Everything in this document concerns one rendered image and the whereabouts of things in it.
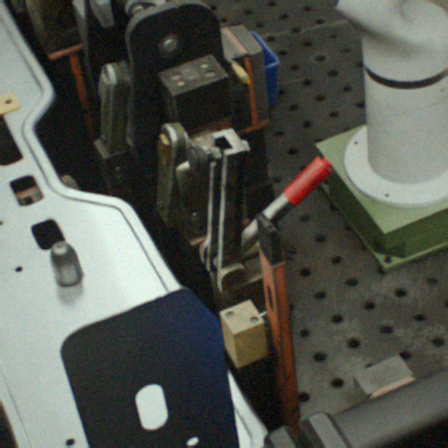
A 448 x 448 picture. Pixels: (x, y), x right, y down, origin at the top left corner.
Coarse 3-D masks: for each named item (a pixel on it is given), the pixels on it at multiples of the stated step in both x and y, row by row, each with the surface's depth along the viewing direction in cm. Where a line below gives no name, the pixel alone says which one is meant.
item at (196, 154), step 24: (216, 144) 110; (240, 144) 108; (192, 168) 109; (216, 168) 112; (240, 168) 109; (216, 192) 114; (240, 192) 111; (216, 216) 116; (240, 216) 113; (216, 240) 118; (240, 240) 115
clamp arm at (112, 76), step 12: (108, 72) 138; (120, 72) 138; (108, 84) 138; (120, 84) 138; (108, 96) 140; (120, 96) 139; (108, 108) 141; (120, 108) 140; (108, 120) 142; (120, 120) 142; (108, 132) 143; (120, 132) 143; (108, 144) 144; (120, 144) 144
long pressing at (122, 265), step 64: (0, 0) 170; (0, 64) 159; (0, 192) 140; (64, 192) 138; (0, 256) 132; (128, 256) 130; (0, 320) 125; (64, 320) 124; (0, 384) 119; (64, 384) 118
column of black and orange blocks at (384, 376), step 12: (396, 360) 90; (360, 372) 90; (372, 372) 90; (384, 372) 90; (396, 372) 89; (408, 372) 89; (360, 384) 89; (372, 384) 89; (384, 384) 89; (396, 384) 89; (360, 396) 90; (372, 396) 88
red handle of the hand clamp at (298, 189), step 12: (312, 168) 115; (324, 168) 115; (300, 180) 116; (312, 180) 115; (288, 192) 116; (300, 192) 116; (276, 204) 117; (288, 204) 116; (276, 216) 117; (252, 228) 117; (252, 240) 117; (216, 264) 118
